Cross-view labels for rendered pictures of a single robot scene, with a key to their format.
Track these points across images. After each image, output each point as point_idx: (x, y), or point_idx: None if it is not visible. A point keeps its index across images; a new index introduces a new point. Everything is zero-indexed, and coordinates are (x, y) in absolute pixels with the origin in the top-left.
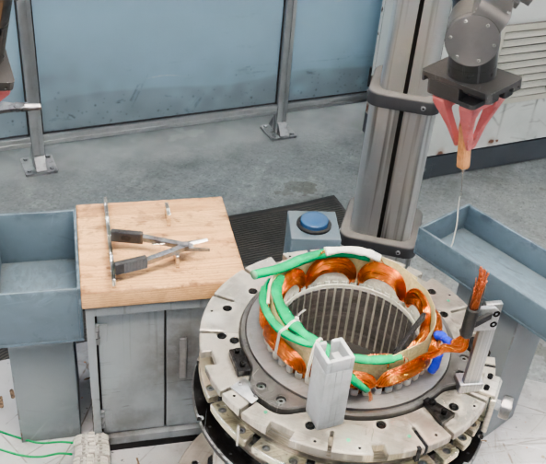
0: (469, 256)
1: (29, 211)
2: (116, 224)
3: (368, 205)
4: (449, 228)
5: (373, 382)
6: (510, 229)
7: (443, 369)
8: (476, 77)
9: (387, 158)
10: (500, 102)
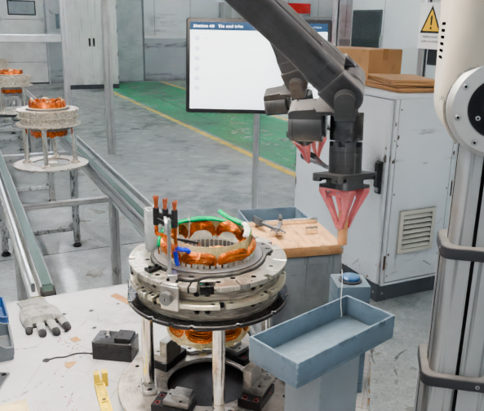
0: (350, 333)
1: None
2: (301, 225)
3: (429, 326)
4: (375, 322)
5: (161, 244)
6: (366, 328)
7: (180, 269)
8: (328, 168)
9: (435, 288)
10: (344, 196)
